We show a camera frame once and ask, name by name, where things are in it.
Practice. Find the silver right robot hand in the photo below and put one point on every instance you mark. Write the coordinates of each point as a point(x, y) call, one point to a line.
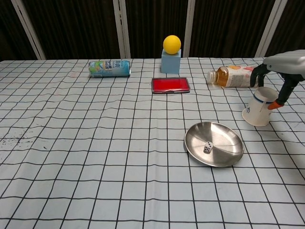
point(288, 62)

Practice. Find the white paper cup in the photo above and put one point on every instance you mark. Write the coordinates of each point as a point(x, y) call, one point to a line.
point(258, 109)

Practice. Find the round metal plate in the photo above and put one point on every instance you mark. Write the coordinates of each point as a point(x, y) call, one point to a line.
point(221, 143)

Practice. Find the white die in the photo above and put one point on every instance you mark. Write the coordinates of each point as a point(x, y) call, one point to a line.
point(208, 148)

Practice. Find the tea bottle with label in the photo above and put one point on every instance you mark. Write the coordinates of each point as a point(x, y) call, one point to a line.
point(233, 76)

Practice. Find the yellow ball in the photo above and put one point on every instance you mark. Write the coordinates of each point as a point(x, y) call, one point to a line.
point(172, 44)

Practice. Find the light blue block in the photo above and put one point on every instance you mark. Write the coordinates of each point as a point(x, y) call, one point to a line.
point(170, 63)

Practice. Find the red ink pad tin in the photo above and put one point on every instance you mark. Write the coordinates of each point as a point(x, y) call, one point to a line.
point(170, 84)

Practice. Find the blue-green drink can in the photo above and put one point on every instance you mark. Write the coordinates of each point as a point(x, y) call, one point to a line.
point(109, 68)

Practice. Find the black curtain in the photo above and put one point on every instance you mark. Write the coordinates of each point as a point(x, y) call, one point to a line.
point(78, 23)

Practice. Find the checkered light blue tablecloth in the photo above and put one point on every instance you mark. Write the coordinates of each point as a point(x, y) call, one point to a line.
point(95, 155)

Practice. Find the white frame post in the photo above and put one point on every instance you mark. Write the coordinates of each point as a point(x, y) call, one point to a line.
point(190, 28)
point(121, 28)
point(270, 28)
point(28, 31)

